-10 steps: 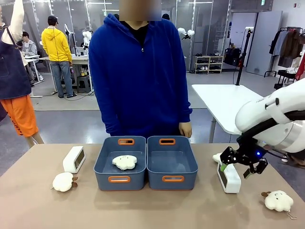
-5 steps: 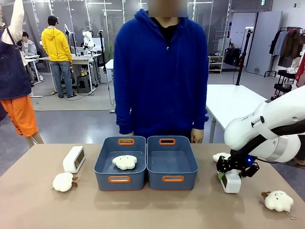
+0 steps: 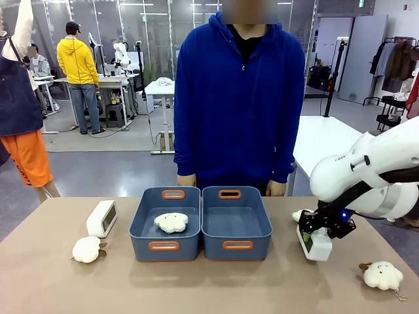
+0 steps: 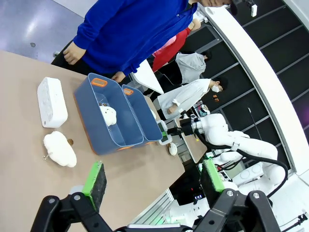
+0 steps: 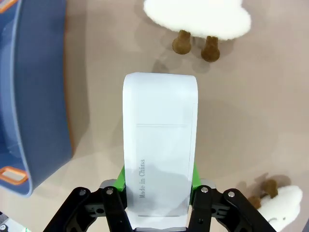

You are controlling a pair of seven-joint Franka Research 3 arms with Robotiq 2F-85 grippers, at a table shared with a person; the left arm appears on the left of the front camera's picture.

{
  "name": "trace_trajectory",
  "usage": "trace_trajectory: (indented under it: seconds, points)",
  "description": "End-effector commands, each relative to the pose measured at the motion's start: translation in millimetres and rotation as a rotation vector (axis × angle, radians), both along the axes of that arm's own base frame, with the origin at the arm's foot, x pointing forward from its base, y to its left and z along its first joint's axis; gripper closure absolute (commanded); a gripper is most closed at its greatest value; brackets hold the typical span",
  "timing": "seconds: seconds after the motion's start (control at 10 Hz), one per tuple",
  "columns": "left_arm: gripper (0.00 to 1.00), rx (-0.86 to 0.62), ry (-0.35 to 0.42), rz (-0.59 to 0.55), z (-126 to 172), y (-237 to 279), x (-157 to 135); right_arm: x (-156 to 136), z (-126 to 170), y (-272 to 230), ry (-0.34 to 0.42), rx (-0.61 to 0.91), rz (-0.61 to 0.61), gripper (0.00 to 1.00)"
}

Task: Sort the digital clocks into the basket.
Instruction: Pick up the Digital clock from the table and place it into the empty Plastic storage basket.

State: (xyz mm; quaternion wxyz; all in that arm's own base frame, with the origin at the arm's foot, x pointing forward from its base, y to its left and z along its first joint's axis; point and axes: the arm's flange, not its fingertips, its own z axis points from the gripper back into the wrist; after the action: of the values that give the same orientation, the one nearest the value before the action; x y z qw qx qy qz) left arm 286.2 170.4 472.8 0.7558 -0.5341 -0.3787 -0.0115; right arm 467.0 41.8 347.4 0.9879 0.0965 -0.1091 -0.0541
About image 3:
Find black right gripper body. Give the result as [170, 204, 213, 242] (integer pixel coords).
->
[314, 209, 357, 240]

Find white digital clock green display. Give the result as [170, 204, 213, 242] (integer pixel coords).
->
[296, 223, 334, 262]

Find person's right forearm blue sleeve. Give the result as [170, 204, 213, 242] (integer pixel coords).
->
[173, 107, 198, 178]

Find person's left forearm blue sleeve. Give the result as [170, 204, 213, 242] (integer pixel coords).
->
[270, 111, 304, 185]

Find white digital clock dark display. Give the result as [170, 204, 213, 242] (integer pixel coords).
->
[86, 200, 118, 239]

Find person's left hand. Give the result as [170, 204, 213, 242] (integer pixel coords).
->
[265, 181, 287, 198]

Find person's right hand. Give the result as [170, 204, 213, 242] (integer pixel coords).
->
[177, 173, 198, 188]

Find white plush sheep smiling face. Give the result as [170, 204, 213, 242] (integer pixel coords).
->
[358, 260, 409, 302]

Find white side table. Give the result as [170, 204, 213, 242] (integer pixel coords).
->
[286, 114, 364, 197]

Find black utility cart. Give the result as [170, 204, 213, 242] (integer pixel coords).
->
[375, 95, 409, 132]

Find person in blue hoodie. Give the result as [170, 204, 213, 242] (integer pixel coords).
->
[173, 0, 306, 198]

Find black tripod stand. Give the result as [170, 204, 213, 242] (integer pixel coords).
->
[323, 38, 348, 118]

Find black clothes rack with garments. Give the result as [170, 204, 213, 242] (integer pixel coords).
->
[362, 36, 419, 107]

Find white standing desk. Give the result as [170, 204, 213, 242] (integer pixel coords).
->
[144, 77, 176, 156]

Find grey step stool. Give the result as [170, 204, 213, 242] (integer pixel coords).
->
[105, 103, 126, 129]

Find white plush sheep brown ears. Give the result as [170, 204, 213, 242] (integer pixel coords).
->
[69, 235, 109, 264]

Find white workbench desk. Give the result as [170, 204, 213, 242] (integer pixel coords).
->
[54, 72, 141, 129]

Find person in yellow hoodie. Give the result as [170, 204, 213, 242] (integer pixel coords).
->
[56, 21, 106, 135]

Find seated person grey top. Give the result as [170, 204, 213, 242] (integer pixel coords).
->
[22, 43, 61, 119]

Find mannequin apron orange shorts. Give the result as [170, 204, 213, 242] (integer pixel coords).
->
[0, 0, 62, 203]

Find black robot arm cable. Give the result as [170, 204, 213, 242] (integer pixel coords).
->
[316, 166, 419, 220]

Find blue basket orange handles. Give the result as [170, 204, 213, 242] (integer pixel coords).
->
[128, 186, 202, 262]
[201, 185, 274, 262]

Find white plush sheep keychain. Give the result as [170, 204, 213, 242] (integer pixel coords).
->
[153, 212, 190, 234]

